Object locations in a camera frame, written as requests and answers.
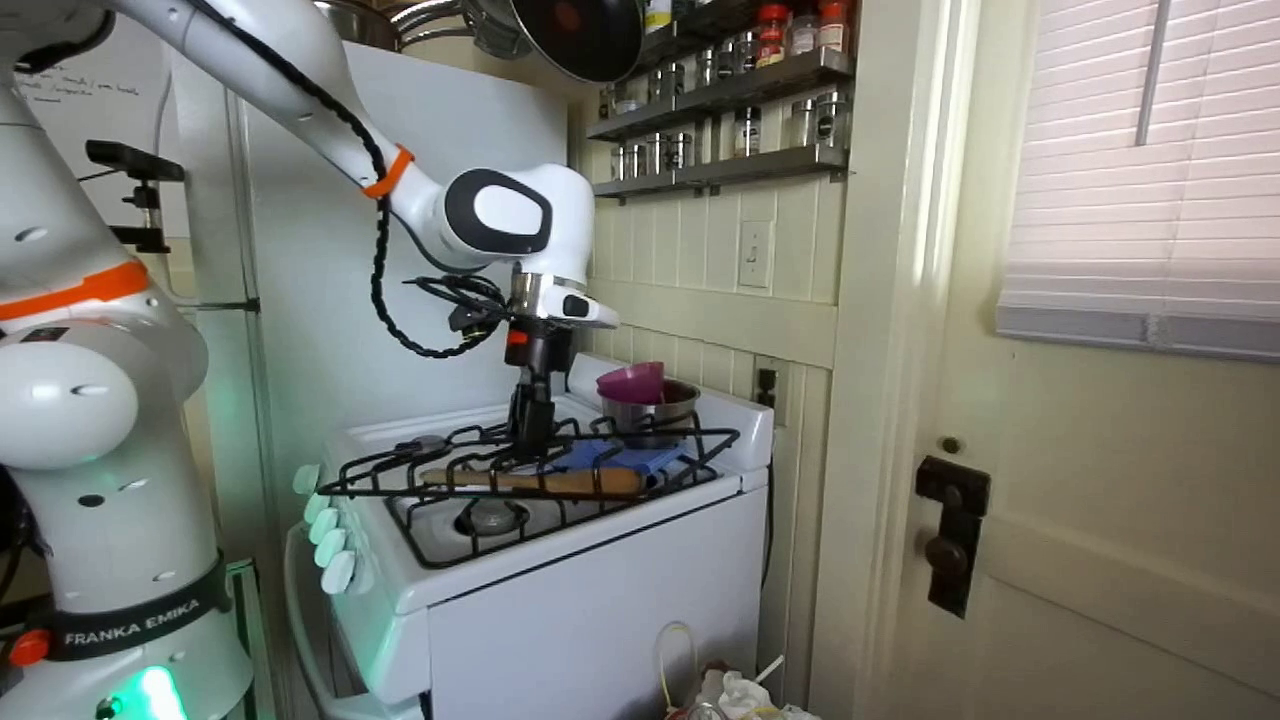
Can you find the black frying pan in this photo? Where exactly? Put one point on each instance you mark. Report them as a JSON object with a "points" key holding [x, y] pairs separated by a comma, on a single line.
{"points": [[582, 33]]}

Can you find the steel mixing bowl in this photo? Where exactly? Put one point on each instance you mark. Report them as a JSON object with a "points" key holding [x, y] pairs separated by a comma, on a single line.
{"points": [[664, 406]]}

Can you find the white gas stove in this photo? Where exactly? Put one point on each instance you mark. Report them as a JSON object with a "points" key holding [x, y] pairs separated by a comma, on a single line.
{"points": [[585, 614]]}

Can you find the red lid spice jar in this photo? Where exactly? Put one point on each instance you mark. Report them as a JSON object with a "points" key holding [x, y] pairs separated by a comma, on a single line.
{"points": [[835, 24], [770, 33]]}

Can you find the white paper note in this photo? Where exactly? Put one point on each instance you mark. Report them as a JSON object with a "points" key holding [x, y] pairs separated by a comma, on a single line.
{"points": [[82, 101]]}

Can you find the drinking straw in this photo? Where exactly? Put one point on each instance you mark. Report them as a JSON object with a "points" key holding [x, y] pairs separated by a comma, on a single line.
{"points": [[770, 670]]}

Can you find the blind wand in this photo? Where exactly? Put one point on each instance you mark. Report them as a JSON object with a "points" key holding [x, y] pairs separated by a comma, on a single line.
{"points": [[1153, 75]]}

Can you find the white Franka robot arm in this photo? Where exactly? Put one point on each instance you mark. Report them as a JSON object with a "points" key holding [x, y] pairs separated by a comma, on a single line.
{"points": [[92, 401]]}

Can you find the purple plastic cup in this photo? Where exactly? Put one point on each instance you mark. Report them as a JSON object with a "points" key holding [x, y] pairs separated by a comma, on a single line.
{"points": [[630, 385]]}

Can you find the blue ribbed cloth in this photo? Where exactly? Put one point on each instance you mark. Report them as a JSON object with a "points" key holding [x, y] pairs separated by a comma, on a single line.
{"points": [[625, 461]]}

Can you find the white refrigerator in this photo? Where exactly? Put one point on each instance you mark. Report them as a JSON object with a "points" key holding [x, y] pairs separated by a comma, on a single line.
{"points": [[305, 265]]}

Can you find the black wall outlet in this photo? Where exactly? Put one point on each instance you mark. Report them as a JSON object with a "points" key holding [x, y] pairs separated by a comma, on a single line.
{"points": [[766, 385]]}

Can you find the white window blind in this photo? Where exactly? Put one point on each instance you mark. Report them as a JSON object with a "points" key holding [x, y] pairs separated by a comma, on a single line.
{"points": [[1145, 174]]}

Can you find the cream panel door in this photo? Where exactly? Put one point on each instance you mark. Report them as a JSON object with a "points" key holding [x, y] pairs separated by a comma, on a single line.
{"points": [[1132, 534]]}

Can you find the hanging steel pot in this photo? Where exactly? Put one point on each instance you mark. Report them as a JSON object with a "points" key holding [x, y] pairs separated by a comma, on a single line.
{"points": [[443, 21]]}

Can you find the black door lock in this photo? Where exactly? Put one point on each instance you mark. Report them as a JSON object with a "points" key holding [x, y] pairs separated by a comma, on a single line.
{"points": [[953, 534]]}

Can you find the white wall switch plate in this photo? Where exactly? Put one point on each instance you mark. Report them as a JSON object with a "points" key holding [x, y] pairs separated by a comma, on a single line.
{"points": [[752, 252]]}

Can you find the dark spice shelf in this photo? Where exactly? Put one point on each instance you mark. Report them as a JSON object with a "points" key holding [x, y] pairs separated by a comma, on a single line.
{"points": [[722, 96], [722, 174]]}

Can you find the black stove grating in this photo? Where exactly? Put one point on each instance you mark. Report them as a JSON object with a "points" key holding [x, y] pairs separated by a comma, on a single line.
{"points": [[406, 534], [363, 473]]}

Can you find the round stove burner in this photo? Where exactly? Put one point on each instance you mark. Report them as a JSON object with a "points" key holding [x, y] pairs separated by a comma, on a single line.
{"points": [[490, 518]]}

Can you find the black camera stand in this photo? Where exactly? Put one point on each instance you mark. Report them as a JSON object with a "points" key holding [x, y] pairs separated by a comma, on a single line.
{"points": [[135, 160]]}

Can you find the white stove knob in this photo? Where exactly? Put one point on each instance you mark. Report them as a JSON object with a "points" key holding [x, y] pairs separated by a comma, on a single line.
{"points": [[337, 572], [320, 524], [305, 479], [328, 550], [319, 505]]}

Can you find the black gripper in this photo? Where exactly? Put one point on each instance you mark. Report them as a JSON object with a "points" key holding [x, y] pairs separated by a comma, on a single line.
{"points": [[543, 354]]}

